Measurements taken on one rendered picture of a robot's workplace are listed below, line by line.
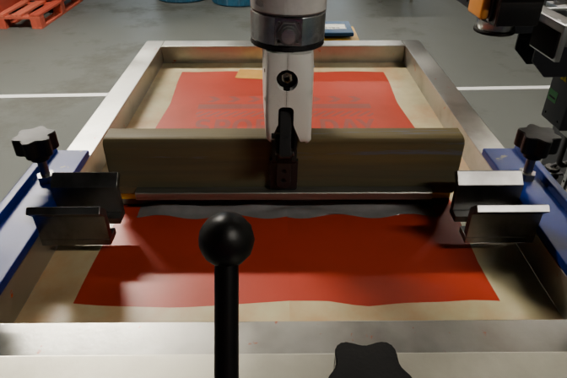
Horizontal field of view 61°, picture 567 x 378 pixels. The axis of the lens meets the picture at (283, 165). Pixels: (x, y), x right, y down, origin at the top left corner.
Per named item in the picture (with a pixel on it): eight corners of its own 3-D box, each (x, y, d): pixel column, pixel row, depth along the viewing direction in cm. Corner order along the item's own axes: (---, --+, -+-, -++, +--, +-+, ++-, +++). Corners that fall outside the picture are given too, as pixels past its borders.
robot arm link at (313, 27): (330, 22, 43) (328, 52, 45) (323, 0, 51) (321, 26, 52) (247, 20, 43) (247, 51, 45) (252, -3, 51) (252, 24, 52)
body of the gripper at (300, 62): (329, 43, 44) (321, 149, 50) (321, 14, 53) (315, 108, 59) (247, 40, 44) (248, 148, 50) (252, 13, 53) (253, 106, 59)
